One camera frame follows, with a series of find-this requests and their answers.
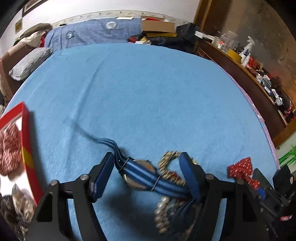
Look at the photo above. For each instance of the red polka-dot bow scrunchie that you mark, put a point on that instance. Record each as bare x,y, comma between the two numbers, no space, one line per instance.
241,166

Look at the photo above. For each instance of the brown wooden shelf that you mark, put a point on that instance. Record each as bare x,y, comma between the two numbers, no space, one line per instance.
242,78

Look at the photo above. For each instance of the grey pillow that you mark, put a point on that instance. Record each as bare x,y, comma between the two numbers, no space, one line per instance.
30,62

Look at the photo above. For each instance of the navy striped scrunchie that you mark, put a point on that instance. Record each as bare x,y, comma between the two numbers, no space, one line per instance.
143,172

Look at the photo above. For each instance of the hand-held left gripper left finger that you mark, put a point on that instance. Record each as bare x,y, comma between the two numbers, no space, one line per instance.
103,176

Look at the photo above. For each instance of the brown cardboard box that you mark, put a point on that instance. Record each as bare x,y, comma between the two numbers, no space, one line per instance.
157,25

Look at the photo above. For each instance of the clutter of small shelf goods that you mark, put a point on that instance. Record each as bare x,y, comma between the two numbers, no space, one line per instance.
272,88

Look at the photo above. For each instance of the white flat box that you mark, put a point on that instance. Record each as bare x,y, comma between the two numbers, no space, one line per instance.
203,34

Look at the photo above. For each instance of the blue bed sheet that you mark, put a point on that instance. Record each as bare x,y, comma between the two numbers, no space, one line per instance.
138,92

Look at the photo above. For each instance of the yellow round container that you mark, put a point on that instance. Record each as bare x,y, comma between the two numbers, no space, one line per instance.
234,55

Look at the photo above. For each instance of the black and yellow bag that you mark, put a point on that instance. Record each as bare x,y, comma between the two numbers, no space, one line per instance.
166,40

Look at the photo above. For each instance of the white paper sheet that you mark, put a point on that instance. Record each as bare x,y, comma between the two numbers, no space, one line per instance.
124,17

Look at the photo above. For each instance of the white spray bottle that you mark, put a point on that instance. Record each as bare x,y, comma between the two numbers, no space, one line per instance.
246,55

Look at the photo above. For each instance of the brown headboard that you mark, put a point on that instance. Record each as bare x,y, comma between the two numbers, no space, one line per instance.
9,69

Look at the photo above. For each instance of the red cardboard box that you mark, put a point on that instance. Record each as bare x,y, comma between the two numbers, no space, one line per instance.
26,143

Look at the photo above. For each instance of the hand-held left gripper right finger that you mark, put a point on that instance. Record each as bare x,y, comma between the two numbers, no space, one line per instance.
188,171

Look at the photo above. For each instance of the red checkered scrunchie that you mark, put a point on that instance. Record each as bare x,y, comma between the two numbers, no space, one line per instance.
9,148

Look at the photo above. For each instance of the blue plaid pillow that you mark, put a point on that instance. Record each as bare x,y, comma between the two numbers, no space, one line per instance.
92,32

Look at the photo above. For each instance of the framed wall picture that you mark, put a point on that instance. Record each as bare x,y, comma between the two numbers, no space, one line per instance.
30,5

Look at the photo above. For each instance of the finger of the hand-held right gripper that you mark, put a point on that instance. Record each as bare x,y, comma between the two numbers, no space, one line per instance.
263,179
269,199

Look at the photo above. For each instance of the pile of clothes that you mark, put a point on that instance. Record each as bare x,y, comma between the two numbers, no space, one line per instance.
32,34

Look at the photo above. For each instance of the white cup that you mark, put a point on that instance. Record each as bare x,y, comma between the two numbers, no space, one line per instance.
215,41

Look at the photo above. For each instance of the yellow wall sign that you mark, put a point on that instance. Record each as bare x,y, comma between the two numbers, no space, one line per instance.
19,25

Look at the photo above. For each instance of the clear glass jar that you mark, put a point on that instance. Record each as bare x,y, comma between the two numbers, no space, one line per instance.
227,40

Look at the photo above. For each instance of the beige floral scrunchie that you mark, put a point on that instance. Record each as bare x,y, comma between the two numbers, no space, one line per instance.
24,199

